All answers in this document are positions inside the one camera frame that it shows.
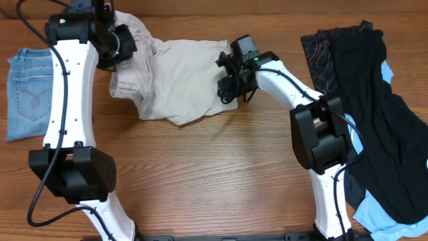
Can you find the brown cardboard backdrop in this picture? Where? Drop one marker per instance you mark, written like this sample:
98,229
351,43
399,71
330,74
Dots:
167,8

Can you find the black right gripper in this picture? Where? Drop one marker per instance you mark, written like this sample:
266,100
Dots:
226,90

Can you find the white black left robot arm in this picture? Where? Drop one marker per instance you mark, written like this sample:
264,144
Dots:
82,39

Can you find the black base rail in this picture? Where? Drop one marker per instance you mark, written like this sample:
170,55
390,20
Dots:
234,237

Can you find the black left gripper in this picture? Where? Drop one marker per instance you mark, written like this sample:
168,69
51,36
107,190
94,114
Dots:
129,47

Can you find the black patterned garment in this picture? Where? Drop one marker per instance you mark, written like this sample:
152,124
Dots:
319,59

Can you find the beige khaki shorts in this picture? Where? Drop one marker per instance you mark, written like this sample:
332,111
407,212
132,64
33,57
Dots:
175,80

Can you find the folded blue denim jeans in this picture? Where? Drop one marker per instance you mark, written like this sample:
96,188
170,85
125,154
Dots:
29,93

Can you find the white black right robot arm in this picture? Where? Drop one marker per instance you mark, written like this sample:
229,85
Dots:
319,128

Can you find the black and blue garment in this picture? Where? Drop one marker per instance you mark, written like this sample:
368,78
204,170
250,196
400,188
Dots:
394,166

